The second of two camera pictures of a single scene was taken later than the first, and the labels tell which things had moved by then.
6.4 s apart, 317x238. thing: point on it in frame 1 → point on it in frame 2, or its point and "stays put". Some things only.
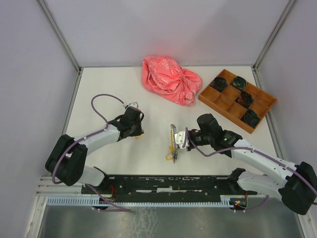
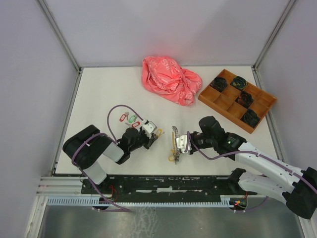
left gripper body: [136, 128] → [143, 140]
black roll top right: [239, 83] stays put
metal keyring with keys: [174, 147] stays put
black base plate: [166, 188] stays put
